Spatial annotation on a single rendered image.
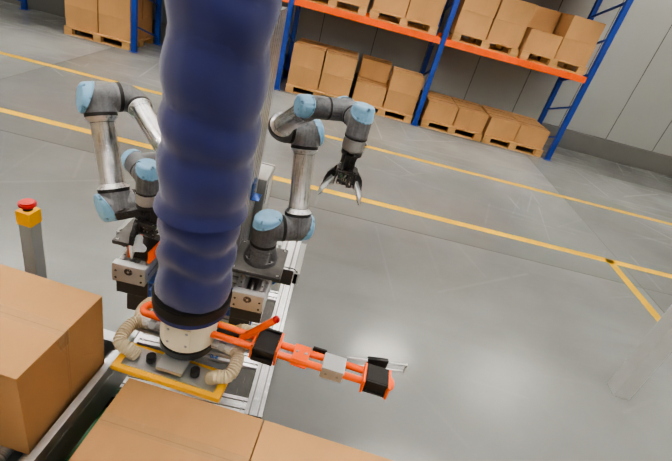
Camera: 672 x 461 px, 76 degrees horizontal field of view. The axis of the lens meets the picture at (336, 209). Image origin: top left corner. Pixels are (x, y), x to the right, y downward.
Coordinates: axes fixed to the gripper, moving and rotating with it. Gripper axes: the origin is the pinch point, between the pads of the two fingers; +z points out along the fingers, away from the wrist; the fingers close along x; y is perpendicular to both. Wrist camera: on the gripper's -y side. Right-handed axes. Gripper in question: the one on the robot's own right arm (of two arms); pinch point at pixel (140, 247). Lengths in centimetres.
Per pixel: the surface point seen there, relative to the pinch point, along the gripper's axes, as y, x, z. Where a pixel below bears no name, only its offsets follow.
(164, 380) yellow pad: 32, -39, 11
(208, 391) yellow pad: 45, -38, 11
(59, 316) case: -17.7, -20.1, 23.3
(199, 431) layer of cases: 38, -19, 64
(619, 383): 296, 137, 108
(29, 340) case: -18.6, -32.3, 23.3
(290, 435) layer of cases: 73, -9, 64
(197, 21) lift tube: 32, -36, -89
